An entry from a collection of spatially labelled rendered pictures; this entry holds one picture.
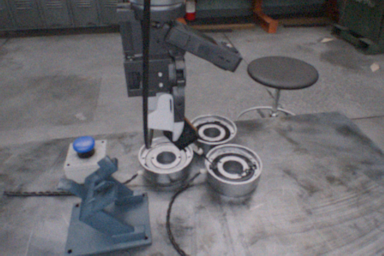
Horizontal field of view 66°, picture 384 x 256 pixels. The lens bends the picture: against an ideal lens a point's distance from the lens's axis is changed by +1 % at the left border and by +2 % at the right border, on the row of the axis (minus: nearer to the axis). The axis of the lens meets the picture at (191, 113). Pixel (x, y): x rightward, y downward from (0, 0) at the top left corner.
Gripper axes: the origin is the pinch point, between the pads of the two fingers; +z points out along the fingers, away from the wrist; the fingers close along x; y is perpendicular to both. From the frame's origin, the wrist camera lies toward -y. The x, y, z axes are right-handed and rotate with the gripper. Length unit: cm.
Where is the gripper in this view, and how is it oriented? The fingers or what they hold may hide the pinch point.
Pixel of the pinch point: (177, 127)
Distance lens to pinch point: 48.8
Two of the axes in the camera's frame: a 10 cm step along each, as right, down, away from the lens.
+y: -9.8, 1.0, -1.6
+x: 1.9, 5.5, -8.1
